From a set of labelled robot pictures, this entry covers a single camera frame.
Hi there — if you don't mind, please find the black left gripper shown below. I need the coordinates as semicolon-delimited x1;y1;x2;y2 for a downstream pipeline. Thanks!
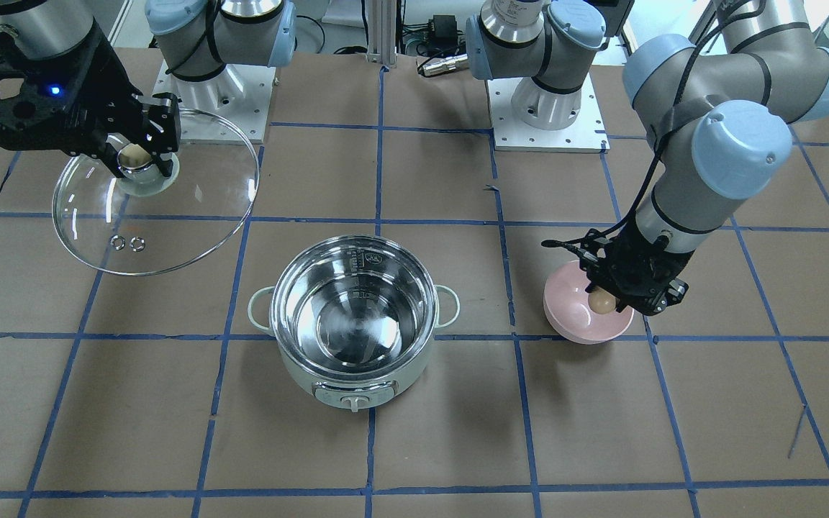
579;224;689;316

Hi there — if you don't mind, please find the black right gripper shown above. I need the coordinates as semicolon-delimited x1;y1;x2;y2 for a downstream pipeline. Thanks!
0;25;181;179

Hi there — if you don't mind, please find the beige egg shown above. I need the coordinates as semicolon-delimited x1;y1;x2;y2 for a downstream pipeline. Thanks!
588;291;617;315

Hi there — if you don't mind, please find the glass pot lid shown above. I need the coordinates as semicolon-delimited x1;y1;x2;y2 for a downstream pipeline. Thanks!
50;109;260;276

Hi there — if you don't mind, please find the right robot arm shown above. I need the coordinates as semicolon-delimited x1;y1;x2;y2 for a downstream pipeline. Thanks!
0;1;296;180

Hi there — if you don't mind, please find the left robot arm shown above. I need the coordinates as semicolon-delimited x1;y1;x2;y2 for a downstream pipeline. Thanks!
465;1;829;316

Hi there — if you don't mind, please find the pale green steel pot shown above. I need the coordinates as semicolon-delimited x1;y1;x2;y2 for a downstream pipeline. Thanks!
247;234;461;412

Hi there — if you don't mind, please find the pink bowl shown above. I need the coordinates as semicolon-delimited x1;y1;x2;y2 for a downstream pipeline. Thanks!
543;261;635;345

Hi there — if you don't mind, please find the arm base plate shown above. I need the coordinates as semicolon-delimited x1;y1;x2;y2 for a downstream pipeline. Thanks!
486;76;610;153
153;63;278;145

